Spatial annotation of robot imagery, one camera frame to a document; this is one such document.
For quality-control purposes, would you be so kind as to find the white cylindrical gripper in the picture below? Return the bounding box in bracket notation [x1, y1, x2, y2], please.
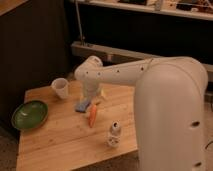
[75, 81, 107, 113]

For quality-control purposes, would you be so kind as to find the orange pepper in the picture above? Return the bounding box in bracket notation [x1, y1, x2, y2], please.
[89, 105, 97, 128]

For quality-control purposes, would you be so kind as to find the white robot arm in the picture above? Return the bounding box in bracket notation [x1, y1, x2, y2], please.
[75, 56, 208, 171]

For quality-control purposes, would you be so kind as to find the white paper cup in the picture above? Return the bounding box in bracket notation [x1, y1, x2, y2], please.
[51, 78, 69, 99]

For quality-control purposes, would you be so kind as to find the small white patterned bottle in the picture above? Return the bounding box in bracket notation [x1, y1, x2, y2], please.
[107, 122, 121, 148]

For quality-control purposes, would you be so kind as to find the wooden table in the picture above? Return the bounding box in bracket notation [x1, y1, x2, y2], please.
[16, 81, 137, 171]

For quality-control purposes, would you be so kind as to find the grey metal case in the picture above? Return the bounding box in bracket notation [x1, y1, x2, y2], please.
[71, 41, 213, 85]

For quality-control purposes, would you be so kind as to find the green bowl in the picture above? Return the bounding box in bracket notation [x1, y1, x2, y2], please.
[11, 100, 48, 131]

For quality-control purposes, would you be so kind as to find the metal pole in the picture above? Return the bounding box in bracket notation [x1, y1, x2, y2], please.
[75, 0, 85, 45]

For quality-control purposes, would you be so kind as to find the cluttered shelf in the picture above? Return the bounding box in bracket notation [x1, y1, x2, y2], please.
[70, 0, 213, 21]

